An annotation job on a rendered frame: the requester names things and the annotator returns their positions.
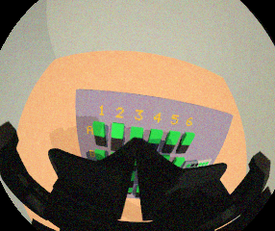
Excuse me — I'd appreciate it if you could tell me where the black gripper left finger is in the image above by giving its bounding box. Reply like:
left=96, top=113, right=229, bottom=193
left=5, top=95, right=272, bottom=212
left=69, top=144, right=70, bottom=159
left=48, top=138, right=138, bottom=219

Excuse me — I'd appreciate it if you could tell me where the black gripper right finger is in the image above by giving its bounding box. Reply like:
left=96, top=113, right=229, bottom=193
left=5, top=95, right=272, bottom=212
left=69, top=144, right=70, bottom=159
left=137, top=139, right=227, bottom=220

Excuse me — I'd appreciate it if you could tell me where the lavender switch panel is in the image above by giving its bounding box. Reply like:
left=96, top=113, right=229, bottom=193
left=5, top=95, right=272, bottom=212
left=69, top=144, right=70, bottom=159
left=75, top=89, right=233, bottom=169

